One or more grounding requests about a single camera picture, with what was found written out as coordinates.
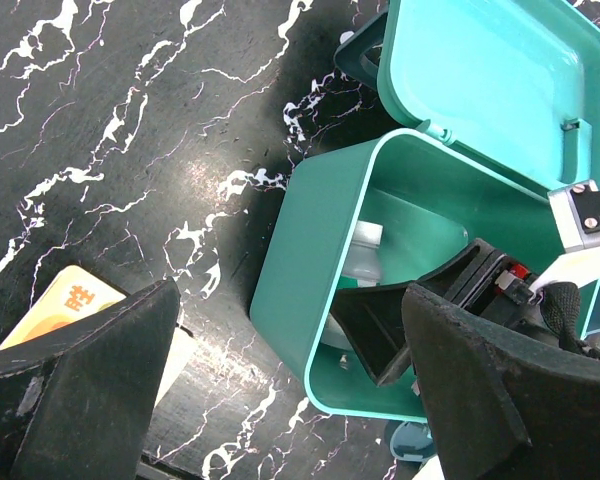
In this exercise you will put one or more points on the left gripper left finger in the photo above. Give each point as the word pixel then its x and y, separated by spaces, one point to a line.
pixel 76 403

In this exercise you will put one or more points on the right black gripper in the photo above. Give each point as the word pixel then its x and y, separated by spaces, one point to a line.
pixel 480 279

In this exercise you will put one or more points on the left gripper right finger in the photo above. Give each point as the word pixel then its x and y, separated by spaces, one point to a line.
pixel 501 405

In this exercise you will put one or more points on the white green bottle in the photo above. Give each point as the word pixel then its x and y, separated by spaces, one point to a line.
pixel 361 269

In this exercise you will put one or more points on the teal medicine kit box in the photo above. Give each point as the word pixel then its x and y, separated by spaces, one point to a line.
pixel 497 103

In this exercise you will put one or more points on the orange card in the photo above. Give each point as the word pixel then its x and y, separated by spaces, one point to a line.
pixel 75 294

